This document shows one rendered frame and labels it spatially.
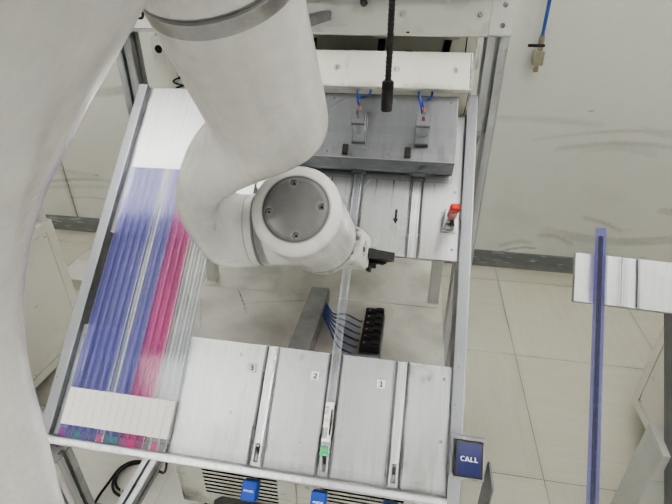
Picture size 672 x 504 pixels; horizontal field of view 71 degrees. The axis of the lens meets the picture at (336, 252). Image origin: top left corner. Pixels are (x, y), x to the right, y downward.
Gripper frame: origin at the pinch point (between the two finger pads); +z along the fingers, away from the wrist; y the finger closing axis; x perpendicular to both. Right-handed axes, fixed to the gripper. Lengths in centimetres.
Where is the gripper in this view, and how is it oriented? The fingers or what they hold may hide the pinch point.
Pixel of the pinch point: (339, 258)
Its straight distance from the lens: 72.5
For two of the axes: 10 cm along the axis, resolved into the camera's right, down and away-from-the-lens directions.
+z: 1.4, 1.5, 9.8
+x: -1.1, 9.8, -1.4
